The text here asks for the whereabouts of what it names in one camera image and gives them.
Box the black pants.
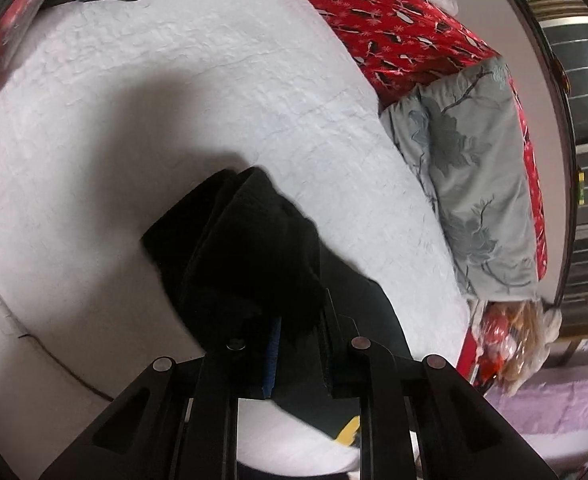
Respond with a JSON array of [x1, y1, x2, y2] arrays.
[[141, 167, 411, 439]]

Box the bag of plush toys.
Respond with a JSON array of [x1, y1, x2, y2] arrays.
[[470, 300, 563, 396]]

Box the purple cloth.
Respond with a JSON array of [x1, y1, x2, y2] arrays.
[[486, 365, 588, 434]]

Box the grey floral pillow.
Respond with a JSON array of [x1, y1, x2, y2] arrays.
[[381, 56, 539, 301]]

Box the white quilted bedspread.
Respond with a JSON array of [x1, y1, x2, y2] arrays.
[[0, 0, 468, 479]]

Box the red patterned quilt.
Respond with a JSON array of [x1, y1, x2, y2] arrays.
[[267, 0, 549, 280]]

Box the dark wooden headboard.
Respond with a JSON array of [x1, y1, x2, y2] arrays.
[[506, 0, 578, 307]]

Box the black cable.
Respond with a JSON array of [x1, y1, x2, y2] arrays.
[[17, 331, 115, 403]]

